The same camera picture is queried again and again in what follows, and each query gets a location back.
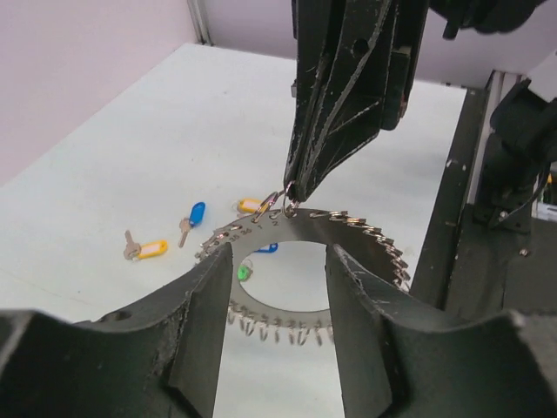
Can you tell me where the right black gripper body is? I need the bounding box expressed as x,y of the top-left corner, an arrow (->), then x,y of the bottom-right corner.
381,0 -> 429,131

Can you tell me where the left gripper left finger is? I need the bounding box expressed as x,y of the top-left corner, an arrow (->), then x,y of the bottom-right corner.
1,246 -> 232,417

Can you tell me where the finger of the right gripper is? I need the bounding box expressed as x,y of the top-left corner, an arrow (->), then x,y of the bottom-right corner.
284,1 -> 348,192
298,1 -> 394,202

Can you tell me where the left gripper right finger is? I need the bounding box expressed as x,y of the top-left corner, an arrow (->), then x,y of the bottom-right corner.
326,246 -> 556,417

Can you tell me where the metal ring key organizer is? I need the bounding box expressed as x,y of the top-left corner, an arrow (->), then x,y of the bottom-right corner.
196,191 -> 422,346

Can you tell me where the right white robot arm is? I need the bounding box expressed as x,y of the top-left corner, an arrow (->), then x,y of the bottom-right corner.
284,1 -> 556,228

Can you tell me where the yellow tag key far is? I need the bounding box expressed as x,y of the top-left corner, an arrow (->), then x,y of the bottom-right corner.
123,230 -> 168,260

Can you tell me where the yellow tag key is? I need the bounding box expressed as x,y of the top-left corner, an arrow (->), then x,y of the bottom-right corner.
233,198 -> 262,218
123,230 -> 168,260

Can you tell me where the green tag key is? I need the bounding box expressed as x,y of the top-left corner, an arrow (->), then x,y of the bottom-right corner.
237,259 -> 253,282

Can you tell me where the yellow tag key right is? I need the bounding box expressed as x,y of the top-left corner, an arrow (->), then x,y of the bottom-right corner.
233,198 -> 262,218

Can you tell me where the blue tag key far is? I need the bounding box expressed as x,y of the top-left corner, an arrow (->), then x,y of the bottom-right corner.
178,201 -> 206,248

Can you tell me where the blue tag key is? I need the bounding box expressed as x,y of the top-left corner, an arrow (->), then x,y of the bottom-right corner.
178,201 -> 206,248
256,243 -> 279,253

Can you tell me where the blue tag key near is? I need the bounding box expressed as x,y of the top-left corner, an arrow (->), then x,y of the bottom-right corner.
256,243 -> 279,253

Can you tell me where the right aluminium frame post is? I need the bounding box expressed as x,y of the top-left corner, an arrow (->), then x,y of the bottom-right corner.
187,0 -> 214,46

